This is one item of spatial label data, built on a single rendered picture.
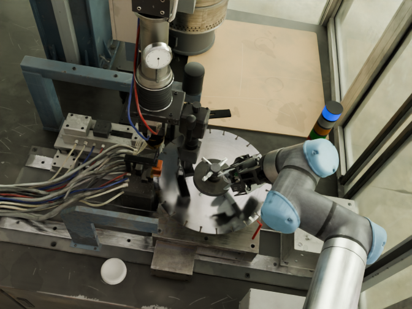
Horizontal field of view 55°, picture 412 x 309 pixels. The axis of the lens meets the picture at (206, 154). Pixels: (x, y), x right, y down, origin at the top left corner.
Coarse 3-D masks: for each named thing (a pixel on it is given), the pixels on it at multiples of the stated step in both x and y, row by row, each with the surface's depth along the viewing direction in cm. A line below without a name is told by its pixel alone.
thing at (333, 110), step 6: (330, 102) 100; (336, 102) 101; (324, 108) 101; (330, 108) 99; (336, 108) 100; (342, 108) 100; (324, 114) 101; (330, 114) 99; (336, 114) 98; (330, 120) 101; (336, 120) 101
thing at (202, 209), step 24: (168, 144) 113; (216, 144) 115; (240, 144) 116; (168, 168) 109; (168, 192) 105; (192, 192) 106; (264, 192) 108; (192, 216) 102; (216, 216) 102; (240, 216) 103
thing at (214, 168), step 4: (204, 160) 106; (224, 160) 106; (208, 164) 105; (212, 164) 105; (216, 164) 105; (220, 164) 105; (212, 168) 104; (216, 168) 104; (220, 168) 104; (208, 172) 104; (212, 172) 104; (216, 172) 104; (220, 172) 104; (204, 176) 103; (208, 176) 103; (212, 176) 106; (216, 176) 106; (224, 176) 104; (204, 180) 103; (228, 180) 103
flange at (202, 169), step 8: (208, 160) 110; (216, 160) 111; (200, 168) 109; (208, 168) 107; (224, 168) 110; (200, 176) 107; (200, 184) 106; (208, 184) 106; (216, 184) 106; (224, 184) 107; (208, 192) 105; (216, 192) 105; (224, 192) 106
